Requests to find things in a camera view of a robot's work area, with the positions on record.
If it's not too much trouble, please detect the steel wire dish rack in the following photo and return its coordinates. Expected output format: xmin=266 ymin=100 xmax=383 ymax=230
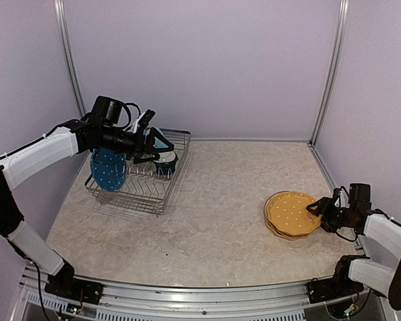
xmin=84 ymin=128 xmax=191 ymax=215

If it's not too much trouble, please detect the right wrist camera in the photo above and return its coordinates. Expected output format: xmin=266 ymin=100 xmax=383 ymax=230
xmin=333 ymin=186 xmax=349 ymax=207

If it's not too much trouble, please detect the yellow polka dot plate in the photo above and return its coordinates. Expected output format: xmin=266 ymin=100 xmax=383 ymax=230
xmin=268 ymin=227 xmax=309 ymax=241

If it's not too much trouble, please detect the aluminium frame post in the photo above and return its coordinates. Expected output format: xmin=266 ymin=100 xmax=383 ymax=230
xmin=310 ymin=0 xmax=350 ymax=148
xmin=53 ymin=0 xmax=86 ymax=117

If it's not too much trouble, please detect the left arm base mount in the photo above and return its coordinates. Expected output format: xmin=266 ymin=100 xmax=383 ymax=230
xmin=45 ymin=278 xmax=104 ymax=305

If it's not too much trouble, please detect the blue plate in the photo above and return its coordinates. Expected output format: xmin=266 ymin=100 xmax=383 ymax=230
xmin=90 ymin=148 xmax=126 ymax=192

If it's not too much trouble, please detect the light blue faceted cup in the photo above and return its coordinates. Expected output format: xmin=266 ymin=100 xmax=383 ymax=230
xmin=146 ymin=127 xmax=169 ymax=150

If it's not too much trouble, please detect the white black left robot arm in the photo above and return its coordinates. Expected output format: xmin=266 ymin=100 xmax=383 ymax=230
xmin=0 ymin=96 xmax=174 ymax=298

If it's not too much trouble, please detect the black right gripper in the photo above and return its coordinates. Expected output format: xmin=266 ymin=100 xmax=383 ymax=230
xmin=307 ymin=197 xmax=356 ymax=233

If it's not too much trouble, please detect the cream bird pattern plate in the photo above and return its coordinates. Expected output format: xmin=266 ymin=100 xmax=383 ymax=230
xmin=263 ymin=200 xmax=318 ymax=239

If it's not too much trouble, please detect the front aluminium rail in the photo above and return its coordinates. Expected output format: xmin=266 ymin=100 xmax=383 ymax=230
xmin=6 ymin=267 xmax=398 ymax=321

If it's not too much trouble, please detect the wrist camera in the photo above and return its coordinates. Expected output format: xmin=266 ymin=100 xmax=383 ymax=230
xmin=333 ymin=186 xmax=349 ymax=207
xmin=130 ymin=109 xmax=156 ymax=134

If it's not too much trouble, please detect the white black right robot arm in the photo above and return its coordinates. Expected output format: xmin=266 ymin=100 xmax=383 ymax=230
xmin=306 ymin=183 xmax=401 ymax=311

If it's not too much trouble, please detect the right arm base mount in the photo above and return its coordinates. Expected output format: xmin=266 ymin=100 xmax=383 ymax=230
xmin=306 ymin=278 xmax=364 ymax=304

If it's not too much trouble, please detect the left aluminium frame post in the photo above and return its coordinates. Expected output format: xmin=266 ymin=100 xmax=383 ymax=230
xmin=53 ymin=0 xmax=86 ymax=117

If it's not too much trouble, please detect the right aluminium frame post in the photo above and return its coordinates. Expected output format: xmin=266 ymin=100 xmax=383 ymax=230
xmin=310 ymin=0 xmax=350 ymax=148

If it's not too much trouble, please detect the teal and white bowl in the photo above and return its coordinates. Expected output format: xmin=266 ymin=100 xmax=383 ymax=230
xmin=153 ymin=151 xmax=178 ymax=176

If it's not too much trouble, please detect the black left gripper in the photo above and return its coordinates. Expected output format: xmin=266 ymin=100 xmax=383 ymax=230
xmin=102 ymin=125 xmax=174 ymax=164

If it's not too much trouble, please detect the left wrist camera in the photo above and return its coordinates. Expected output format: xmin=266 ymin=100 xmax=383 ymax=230
xmin=130 ymin=109 xmax=156 ymax=134

